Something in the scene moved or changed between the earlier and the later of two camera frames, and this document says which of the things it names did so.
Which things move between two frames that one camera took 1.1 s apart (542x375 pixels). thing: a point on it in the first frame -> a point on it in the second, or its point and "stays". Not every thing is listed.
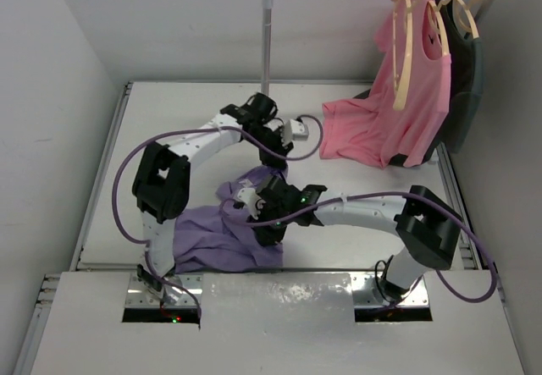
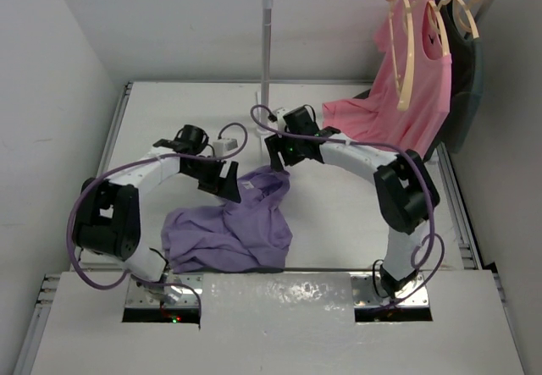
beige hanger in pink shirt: [436, 9] stays
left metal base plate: [138, 297] stays
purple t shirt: [217, 238] stays
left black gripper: [269, 160] -> [229, 190]
